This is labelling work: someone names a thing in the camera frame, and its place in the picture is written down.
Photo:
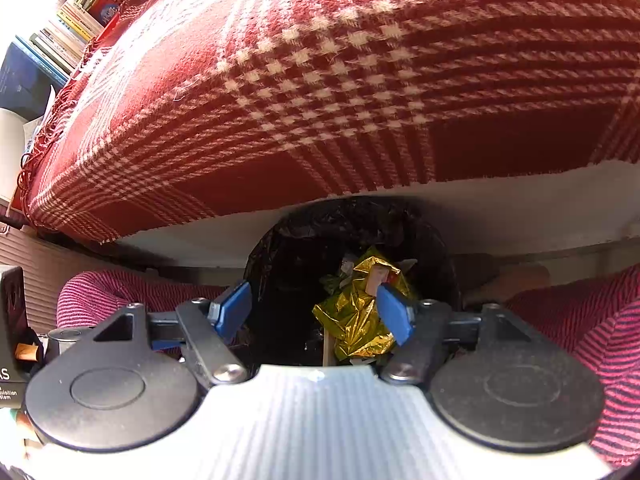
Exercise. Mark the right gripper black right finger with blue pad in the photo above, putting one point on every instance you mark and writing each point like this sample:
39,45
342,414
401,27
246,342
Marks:
490,376

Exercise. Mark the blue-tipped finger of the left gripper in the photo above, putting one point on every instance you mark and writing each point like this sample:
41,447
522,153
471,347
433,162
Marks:
165,345

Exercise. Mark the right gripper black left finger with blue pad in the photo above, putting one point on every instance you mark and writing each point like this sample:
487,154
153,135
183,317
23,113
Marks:
110,392

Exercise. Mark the gold foil snack bag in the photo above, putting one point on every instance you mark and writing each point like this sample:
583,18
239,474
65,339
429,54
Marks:
350,313

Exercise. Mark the pink striped trouser leg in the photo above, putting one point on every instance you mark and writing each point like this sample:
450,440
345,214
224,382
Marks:
91,297

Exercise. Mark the pink suitcase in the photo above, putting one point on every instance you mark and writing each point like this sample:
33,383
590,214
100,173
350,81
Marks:
46,268

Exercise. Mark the black trash bin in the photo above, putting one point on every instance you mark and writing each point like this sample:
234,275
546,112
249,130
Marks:
313,274

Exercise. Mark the red plaid blanket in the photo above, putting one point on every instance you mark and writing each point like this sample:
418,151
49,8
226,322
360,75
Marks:
183,110

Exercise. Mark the dark blue folder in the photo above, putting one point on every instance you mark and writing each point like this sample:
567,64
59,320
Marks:
26,80

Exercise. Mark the left book row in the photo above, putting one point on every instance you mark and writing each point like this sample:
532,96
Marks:
64,38

